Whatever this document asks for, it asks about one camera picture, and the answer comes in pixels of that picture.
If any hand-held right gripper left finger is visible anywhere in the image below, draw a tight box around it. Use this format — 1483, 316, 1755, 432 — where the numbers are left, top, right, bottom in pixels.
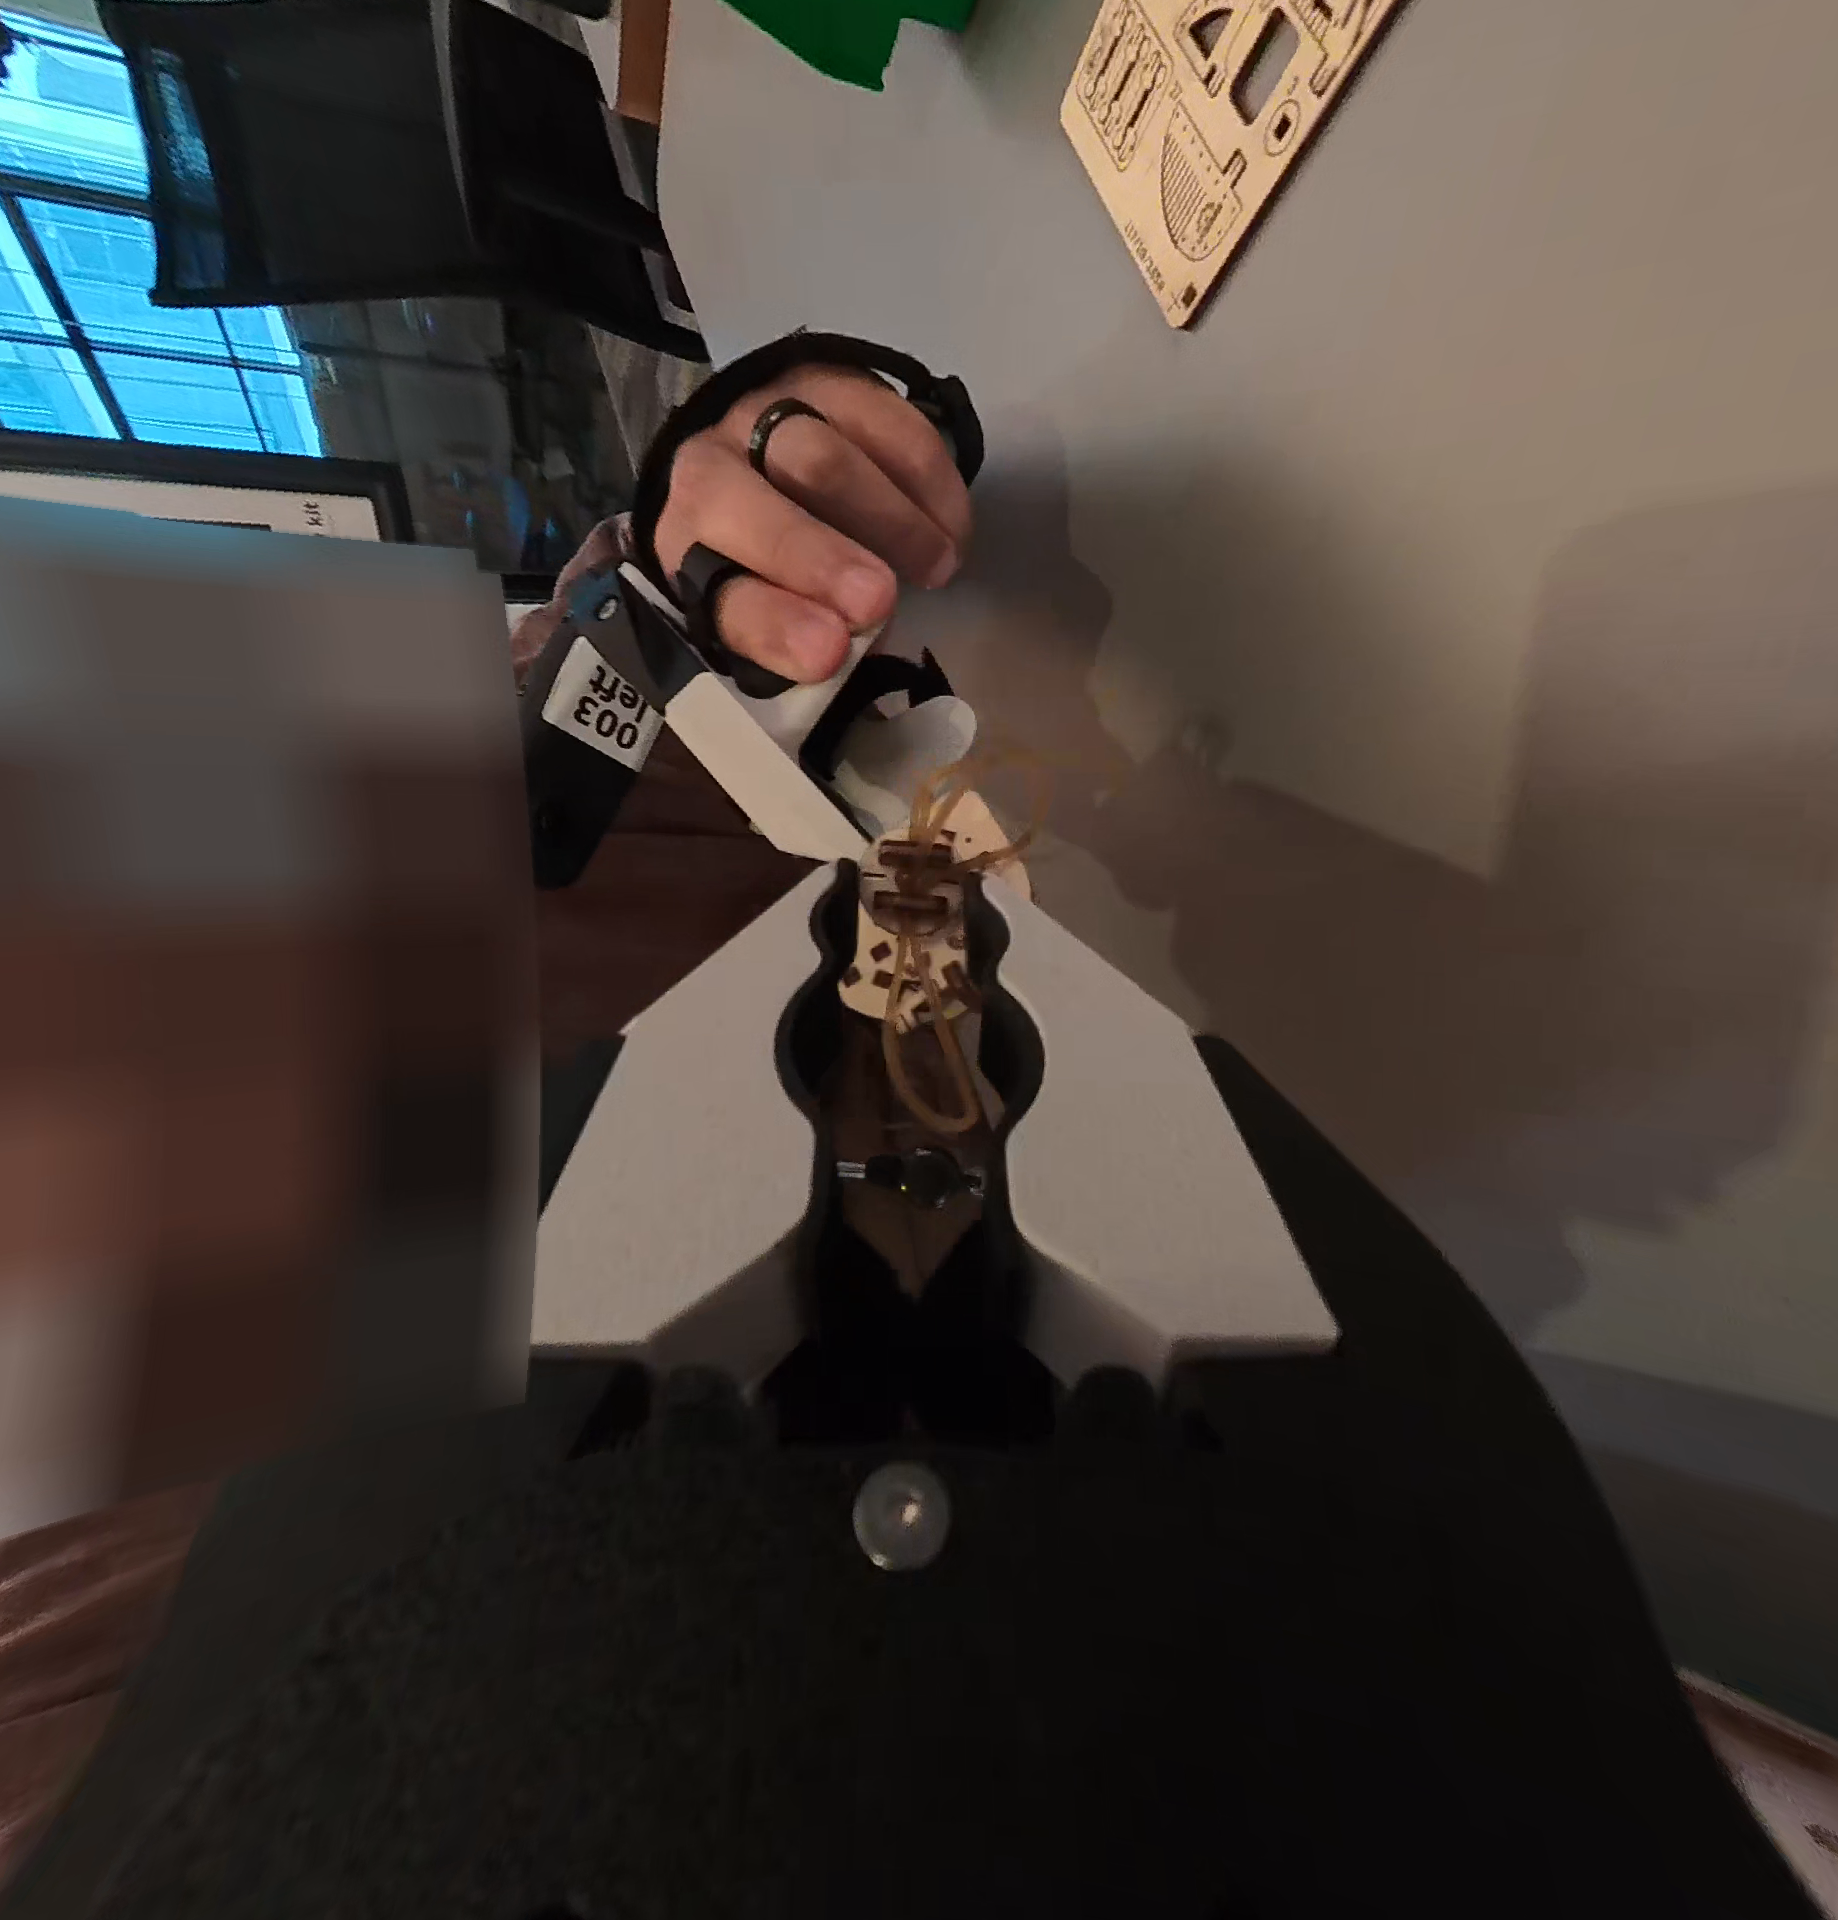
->
534, 858, 869, 1372

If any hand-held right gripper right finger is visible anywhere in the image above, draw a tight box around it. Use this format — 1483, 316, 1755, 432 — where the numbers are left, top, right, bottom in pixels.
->
977, 866, 1342, 1391

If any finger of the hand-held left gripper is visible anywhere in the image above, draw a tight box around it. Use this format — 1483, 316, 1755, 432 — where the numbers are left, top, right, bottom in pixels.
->
835, 695, 987, 820
659, 677, 881, 861

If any wooden model assembly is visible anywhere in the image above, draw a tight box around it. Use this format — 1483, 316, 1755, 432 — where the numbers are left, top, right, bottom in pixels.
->
835, 795, 1042, 1038

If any tan rubber band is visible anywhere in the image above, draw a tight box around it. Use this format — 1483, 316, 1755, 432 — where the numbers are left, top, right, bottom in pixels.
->
875, 740, 1063, 1135

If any wooden model parts sheet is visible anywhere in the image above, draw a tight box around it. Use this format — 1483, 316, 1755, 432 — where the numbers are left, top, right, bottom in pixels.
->
1054, 0, 1409, 336

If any person's left hand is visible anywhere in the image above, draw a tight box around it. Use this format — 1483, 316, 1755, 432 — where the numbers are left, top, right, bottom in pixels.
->
653, 361, 977, 682

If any black framed poster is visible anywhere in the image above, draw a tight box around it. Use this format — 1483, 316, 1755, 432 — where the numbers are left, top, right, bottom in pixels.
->
0, 426, 415, 552

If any black mesh chair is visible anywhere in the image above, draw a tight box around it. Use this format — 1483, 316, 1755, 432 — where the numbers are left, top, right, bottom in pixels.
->
94, 0, 715, 361

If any window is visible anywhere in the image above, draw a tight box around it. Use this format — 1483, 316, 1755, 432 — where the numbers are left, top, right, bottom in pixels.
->
0, 0, 328, 452

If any green sheet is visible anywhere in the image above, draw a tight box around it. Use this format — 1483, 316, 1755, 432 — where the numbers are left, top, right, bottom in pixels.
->
785, 0, 987, 92

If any brown wooden board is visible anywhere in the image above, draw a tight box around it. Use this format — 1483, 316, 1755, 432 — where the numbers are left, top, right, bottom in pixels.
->
612, 0, 675, 124

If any black finger ring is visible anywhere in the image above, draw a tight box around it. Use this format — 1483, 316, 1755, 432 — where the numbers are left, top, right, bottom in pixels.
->
744, 395, 835, 476

